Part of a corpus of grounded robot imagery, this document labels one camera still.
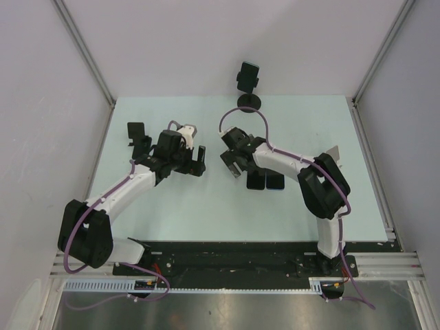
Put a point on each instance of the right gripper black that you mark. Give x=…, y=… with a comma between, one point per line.
x=230, y=157

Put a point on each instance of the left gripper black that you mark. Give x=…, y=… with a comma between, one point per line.
x=194, y=168

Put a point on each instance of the blue-edged black phone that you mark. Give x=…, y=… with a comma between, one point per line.
x=275, y=181

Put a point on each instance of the black folding phone stand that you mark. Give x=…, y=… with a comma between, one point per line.
x=140, y=142

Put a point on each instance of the black pole phone stand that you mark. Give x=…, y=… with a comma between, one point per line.
x=250, y=100

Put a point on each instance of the teal-edged phone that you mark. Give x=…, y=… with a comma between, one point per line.
x=247, y=78

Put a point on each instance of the white phone stand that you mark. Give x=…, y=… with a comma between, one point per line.
x=334, y=153

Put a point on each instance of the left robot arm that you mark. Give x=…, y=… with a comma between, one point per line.
x=86, y=237

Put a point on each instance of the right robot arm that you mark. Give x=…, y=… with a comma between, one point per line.
x=324, y=188

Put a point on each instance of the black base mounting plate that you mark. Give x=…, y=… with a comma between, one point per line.
x=236, y=265

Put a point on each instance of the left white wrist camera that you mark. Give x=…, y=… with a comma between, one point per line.
x=188, y=132

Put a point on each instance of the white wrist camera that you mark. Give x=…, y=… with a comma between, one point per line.
x=188, y=132
x=233, y=131

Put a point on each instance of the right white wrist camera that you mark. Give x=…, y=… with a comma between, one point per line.
x=233, y=131

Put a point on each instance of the right aluminium corner post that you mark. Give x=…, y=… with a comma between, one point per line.
x=391, y=35

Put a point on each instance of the aluminium corner post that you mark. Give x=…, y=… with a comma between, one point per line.
x=78, y=40
x=391, y=35

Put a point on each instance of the left aluminium corner post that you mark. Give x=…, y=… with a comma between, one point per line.
x=78, y=40

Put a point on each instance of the aluminium frame rail front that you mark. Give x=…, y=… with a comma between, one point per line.
x=370, y=266

